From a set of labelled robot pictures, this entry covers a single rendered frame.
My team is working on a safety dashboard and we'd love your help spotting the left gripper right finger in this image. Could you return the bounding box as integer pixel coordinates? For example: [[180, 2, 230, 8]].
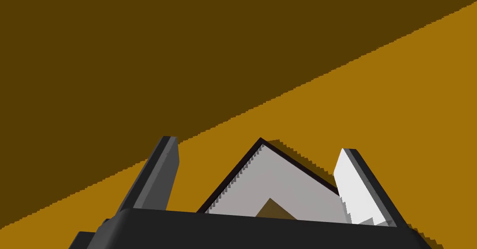
[[333, 148, 398, 228]]

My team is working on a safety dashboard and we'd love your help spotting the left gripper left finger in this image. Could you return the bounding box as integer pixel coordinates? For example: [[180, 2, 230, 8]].
[[116, 135, 180, 217]]

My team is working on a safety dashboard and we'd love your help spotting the grey black-edged cabinet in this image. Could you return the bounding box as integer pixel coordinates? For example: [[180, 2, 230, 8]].
[[196, 137, 353, 224]]

